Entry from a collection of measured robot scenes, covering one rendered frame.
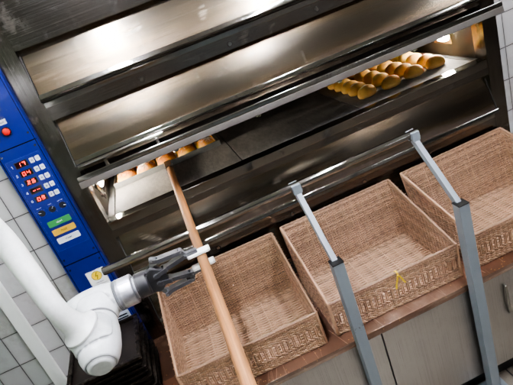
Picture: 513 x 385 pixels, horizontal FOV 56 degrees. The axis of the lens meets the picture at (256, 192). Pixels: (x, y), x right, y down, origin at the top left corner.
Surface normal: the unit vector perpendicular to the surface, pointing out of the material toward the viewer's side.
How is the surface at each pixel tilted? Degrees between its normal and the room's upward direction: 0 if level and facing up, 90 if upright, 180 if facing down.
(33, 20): 90
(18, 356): 90
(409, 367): 90
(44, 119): 90
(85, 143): 70
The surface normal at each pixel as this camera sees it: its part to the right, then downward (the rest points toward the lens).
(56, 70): 0.14, 0.01
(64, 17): 0.26, 0.33
